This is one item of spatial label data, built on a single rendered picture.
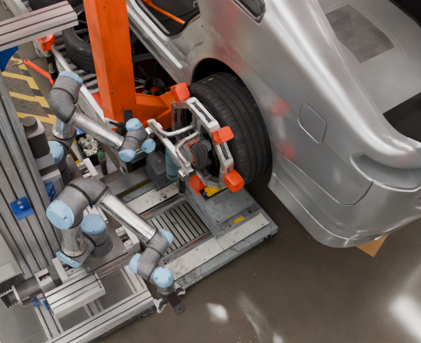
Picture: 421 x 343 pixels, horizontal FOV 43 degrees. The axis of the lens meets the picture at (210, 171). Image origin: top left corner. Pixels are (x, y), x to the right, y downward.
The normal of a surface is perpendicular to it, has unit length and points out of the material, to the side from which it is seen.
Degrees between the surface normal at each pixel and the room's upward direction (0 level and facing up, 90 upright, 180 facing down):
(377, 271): 0
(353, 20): 2
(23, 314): 0
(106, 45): 90
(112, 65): 90
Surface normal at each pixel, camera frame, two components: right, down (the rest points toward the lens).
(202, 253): 0.04, -0.58
